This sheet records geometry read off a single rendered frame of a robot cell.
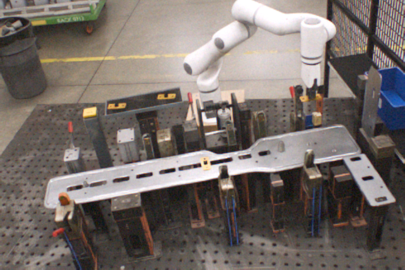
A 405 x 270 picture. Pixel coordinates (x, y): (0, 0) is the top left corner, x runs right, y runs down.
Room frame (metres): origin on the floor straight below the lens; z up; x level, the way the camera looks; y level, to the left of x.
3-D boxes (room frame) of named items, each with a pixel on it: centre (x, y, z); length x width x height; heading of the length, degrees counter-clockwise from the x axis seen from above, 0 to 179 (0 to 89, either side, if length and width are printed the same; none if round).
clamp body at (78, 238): (1.32, 0.59, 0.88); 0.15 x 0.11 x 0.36; 3
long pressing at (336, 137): (1.53, 0.03, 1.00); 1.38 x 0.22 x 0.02; 93
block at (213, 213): (1.55, 0.01, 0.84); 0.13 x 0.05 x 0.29; 3
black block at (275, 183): (1.38, -0.27, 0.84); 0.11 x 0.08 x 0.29; 3
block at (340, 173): (1.38, -0.54, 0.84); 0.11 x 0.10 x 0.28; 3
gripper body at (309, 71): (1.57, -0.46, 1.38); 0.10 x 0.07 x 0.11; 3
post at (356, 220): (1.37, -0.62, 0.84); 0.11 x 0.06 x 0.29; 3
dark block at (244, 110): (1.76, -0.20, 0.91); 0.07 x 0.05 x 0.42; 3
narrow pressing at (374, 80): (1.57, -0.72, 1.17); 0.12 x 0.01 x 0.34; 3
